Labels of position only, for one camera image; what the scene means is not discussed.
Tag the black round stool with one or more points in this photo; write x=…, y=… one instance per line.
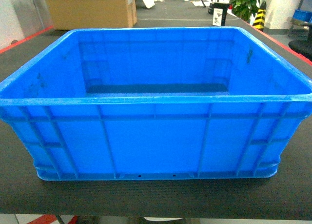
x=302, y=47

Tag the small blue bin on rack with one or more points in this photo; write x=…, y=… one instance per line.
x=302, y=15

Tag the large blue plastic crate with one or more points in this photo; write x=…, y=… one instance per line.
x=156, y=104

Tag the green potted plant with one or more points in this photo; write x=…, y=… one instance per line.
x=244, y=9

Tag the yellow black striped bollard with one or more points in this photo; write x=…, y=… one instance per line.
x=259, y=20

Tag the large cardboard box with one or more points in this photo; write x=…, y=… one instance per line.
x=77, y=14

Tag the black white sign stand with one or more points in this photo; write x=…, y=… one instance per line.
x=219, y=12

